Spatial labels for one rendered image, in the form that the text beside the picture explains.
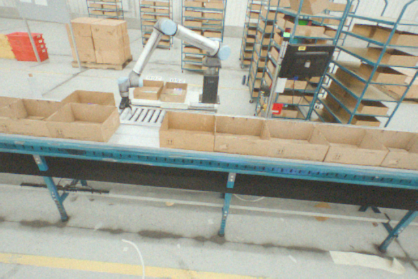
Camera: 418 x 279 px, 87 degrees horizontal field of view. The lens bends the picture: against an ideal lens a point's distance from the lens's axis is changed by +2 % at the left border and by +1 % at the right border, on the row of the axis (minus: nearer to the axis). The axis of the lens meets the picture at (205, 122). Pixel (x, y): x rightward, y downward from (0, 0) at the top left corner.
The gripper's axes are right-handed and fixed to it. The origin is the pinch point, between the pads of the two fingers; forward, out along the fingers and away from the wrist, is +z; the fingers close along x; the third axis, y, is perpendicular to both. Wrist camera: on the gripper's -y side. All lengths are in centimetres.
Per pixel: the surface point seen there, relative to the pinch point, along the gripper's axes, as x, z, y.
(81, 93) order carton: 54, -8, 22
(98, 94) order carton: 36.1, -8.5, 22.2
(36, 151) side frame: 44, 0, -62
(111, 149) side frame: -15, -10, -65
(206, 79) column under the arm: -73, -23, 55
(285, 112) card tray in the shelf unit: -178, 20, 73
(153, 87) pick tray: -5, 4, 83
